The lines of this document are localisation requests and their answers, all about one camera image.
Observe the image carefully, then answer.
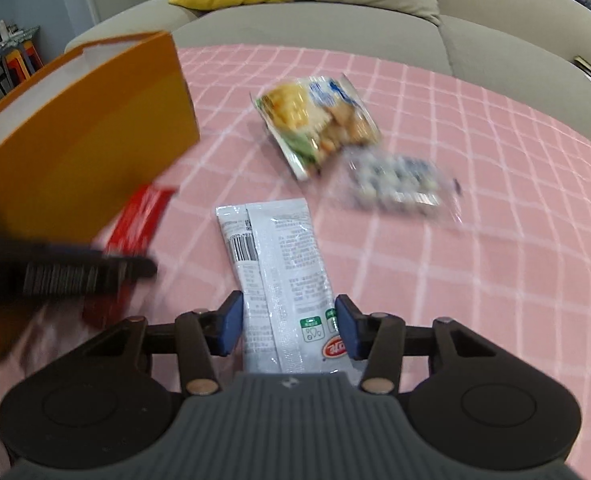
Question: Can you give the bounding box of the clear quail egg pack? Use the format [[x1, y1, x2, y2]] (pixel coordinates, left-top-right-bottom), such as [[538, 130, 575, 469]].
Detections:
[[343, 152, 461, 221]]

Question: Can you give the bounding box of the orange stool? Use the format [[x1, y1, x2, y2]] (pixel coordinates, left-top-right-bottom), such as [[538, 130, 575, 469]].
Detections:
[[22, 40, 45, 71], [4, 52, 31, 83]]

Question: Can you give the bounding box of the red sausage packet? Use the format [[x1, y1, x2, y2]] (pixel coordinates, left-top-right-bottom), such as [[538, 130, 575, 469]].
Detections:
[[82, 185, 178, 331]]

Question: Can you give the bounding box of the orange cardboard box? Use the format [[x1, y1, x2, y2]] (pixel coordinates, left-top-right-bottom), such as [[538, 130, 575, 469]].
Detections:
[[0, 31, 201, 248]]

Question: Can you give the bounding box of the cluttered side table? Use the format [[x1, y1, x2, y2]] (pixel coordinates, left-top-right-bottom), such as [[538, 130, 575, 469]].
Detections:
[[0, 20, 41, 61]]

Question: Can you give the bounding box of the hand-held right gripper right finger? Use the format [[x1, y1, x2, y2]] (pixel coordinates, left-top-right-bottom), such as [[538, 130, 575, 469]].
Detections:
[[335, 295, 501, 395]]

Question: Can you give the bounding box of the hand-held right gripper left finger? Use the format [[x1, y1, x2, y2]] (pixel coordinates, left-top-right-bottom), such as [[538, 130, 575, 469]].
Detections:
[[82, 290, 244, 397]]

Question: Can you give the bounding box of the white snack packet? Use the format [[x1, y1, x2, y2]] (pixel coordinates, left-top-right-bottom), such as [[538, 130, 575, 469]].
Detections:
[[214, 198, 366, 376]]

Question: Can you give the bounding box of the bread bun bag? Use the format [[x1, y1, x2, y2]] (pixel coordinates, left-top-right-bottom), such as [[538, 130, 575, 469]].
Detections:
[[252, 74, 382, 181]]

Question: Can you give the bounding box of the pink checked tablecloth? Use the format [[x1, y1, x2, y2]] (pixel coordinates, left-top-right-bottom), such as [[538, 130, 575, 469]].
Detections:
[[0, 44, 591, 480]]

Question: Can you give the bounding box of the beige sofa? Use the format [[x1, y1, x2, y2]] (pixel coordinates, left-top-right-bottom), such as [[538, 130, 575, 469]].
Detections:
[[64, 0, 591, 156]]

